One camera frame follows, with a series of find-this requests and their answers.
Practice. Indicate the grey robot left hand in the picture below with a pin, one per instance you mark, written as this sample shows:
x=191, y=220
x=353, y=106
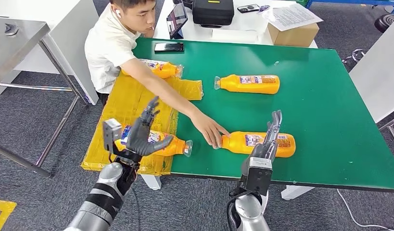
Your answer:
x=139, y=140

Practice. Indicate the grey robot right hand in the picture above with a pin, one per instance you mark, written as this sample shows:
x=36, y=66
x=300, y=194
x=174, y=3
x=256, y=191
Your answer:
x=262, y=150

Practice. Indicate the person's right hand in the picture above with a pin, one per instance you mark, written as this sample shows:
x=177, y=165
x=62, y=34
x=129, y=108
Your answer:
x=209, y=129

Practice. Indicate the orange detergent bottle clear cap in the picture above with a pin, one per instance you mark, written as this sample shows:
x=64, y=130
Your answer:
x=166, y=69
x=235, y=85
x=238, y=143
x=177, y=146

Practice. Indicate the person's right forearm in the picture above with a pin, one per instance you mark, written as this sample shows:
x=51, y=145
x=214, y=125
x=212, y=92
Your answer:
x=174, y=94

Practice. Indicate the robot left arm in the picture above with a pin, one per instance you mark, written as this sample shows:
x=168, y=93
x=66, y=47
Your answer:
x=101, y=197

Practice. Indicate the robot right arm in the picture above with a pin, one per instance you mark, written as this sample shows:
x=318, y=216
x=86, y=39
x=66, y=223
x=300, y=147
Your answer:
x=249, y=213

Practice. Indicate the yellow taped cardboard mat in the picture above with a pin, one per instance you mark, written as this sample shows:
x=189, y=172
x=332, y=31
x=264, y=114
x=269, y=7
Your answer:
x=120, y=105

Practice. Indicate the white table leg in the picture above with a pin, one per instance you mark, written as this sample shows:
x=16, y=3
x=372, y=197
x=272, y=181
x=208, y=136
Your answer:
x=151, y=181
x=295, y=192

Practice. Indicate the black smartphone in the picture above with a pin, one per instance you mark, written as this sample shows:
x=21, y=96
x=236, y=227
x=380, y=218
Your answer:
x=169, y=47

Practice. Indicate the person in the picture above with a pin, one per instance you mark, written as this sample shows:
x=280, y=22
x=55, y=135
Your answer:
x=107, y=47

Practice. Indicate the white desk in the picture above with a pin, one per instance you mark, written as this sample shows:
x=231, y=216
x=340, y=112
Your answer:
x=247, y=23

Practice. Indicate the dark tablet on stand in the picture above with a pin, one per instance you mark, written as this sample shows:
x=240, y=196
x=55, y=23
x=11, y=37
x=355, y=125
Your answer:
x=177, y=19

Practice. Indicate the black carrying case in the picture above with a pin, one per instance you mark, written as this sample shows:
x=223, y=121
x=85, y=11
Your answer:
x=213, y=13

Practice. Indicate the brown cardboard box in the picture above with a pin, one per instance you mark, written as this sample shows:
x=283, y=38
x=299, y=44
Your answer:
x=294, y=36

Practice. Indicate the white earbud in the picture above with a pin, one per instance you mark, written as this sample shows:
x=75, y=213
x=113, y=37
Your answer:
x=118, y=13

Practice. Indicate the small black device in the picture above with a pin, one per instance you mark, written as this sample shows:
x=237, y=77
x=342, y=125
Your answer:
x=184, y=2

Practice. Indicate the small purple item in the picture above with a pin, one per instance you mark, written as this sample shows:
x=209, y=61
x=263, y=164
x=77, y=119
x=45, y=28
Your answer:
x=264, y=8

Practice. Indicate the printed paper sheet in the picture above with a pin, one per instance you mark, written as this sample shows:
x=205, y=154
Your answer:
x=292, y=17

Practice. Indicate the white table with metal legs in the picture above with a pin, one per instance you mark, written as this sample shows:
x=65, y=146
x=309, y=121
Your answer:
x=378, y=73

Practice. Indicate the stainless steel table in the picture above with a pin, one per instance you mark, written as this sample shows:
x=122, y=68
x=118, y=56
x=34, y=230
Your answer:
x=15, y=47

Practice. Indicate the white side table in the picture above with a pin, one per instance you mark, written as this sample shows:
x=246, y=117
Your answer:
x=40, y=9

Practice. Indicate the blue metal shelf rack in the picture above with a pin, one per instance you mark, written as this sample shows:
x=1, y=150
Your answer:
x=343, y=2

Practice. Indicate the black round stool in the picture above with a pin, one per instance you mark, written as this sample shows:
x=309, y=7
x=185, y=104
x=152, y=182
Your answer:
x=384, y=23

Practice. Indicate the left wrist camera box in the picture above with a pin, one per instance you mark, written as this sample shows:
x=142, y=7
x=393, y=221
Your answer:
x=112, y=130

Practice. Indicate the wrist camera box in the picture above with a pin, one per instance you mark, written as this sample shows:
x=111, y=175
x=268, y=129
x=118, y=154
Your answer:
x=259, y=178
x=112, y=130

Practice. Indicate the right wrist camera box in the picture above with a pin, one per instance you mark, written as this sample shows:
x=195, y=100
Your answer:
x=259, y=178

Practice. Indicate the dark phone with camera lenses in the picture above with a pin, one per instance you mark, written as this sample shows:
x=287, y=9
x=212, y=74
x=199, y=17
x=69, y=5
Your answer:
x=248, y=8

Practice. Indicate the small metal bracket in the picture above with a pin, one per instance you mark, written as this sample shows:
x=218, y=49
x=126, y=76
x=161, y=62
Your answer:
x=11, y=29

